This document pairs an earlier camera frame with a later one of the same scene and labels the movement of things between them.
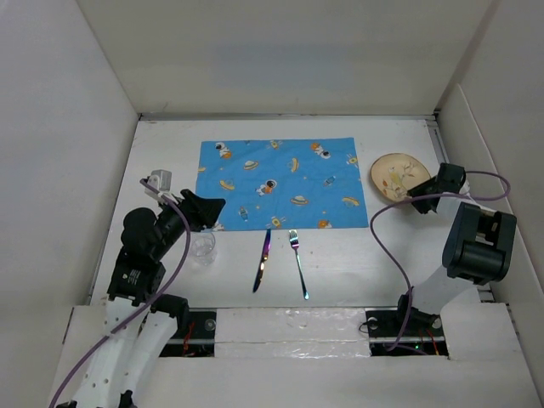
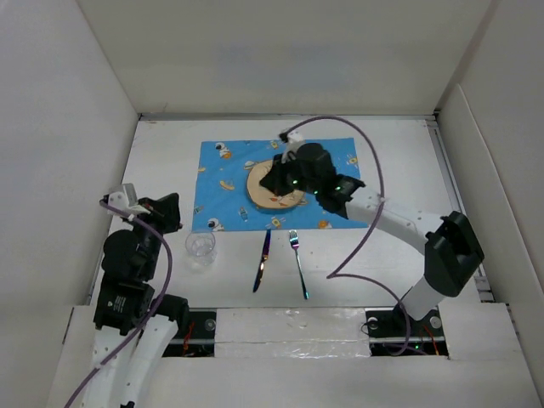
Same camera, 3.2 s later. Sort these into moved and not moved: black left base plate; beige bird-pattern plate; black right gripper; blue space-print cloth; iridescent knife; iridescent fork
Moved: black right gripper; beige bird-pattern plate
Not moved: iridescent knife; iridescent fork; black left base plate; blue space-print cloth
